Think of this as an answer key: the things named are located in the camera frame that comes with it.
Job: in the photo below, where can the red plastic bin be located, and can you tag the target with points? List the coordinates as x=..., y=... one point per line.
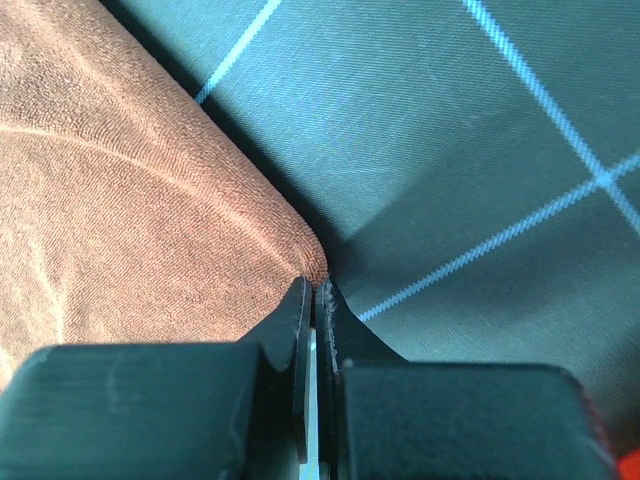
x=629, y=466

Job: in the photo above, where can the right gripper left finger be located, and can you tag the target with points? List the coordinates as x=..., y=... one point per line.
x=165, y=411

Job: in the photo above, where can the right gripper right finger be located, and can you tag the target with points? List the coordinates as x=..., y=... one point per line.
x=381, y=416

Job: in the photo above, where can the brown towel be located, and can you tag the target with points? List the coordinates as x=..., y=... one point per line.
x=127, y=215

